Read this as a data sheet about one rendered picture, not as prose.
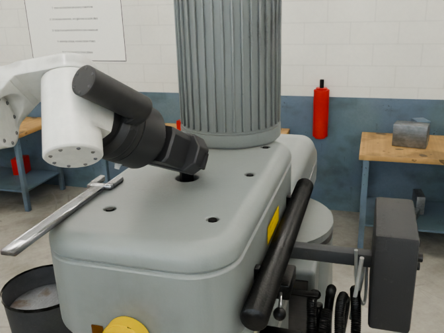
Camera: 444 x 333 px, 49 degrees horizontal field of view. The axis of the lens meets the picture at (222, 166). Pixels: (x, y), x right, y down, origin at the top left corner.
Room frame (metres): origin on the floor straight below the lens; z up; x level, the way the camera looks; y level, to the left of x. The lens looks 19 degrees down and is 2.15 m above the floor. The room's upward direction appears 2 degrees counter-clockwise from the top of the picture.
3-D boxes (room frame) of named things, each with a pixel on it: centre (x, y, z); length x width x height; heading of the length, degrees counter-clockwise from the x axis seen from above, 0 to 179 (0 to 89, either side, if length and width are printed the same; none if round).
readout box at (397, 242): (0.90, -0.35, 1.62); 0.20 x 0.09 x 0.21; 163
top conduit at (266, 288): (0.71, -0.10, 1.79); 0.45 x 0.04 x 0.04; 163
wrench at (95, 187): (0.60, 0.21, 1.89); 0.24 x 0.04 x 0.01; 164
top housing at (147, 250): (0.73, 0.05, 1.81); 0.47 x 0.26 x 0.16; 163
